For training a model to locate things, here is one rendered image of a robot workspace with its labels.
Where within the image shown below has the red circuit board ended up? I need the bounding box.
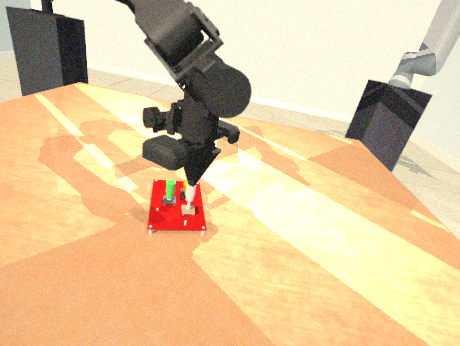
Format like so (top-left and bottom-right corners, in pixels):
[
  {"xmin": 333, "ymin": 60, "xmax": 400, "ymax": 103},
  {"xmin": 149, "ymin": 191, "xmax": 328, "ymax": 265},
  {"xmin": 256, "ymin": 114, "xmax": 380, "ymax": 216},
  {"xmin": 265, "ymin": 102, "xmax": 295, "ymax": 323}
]
[{"xmin": 147, "ymin": 179, "xmax": 206, "ymax": 236}]

